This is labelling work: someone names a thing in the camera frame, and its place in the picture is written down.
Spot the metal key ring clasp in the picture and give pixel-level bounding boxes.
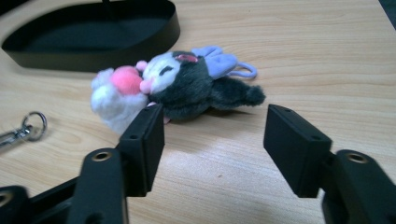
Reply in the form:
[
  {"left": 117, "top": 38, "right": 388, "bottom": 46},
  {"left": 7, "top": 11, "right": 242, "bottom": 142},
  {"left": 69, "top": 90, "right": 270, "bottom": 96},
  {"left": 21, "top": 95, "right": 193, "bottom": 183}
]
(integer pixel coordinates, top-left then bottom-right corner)
[{"left": 0, "top": 111, "right": 49, "bottom": 149}]

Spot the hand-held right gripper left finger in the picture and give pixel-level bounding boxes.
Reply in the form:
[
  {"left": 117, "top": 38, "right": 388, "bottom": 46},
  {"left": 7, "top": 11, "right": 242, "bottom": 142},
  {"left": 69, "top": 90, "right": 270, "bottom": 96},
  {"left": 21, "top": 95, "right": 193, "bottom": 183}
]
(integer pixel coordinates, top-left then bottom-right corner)
[{"left": 116, "top": 104, "right": 165, "bottom": 198}]

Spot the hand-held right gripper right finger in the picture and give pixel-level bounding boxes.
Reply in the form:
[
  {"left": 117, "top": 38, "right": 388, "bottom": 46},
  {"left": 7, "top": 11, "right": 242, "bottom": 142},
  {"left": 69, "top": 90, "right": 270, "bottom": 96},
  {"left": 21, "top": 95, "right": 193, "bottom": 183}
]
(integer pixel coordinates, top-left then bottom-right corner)
[{"left": 262, "top": 104, "right": 332, "bottom": 199}]

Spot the black key rack with tray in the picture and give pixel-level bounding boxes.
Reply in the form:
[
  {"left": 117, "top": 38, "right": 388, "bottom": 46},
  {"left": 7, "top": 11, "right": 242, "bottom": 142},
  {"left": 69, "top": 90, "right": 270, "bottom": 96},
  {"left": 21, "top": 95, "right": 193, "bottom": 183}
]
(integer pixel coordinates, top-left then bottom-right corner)
[{"left": 1, "top": 0, "right": 181, "bottom": 73}]

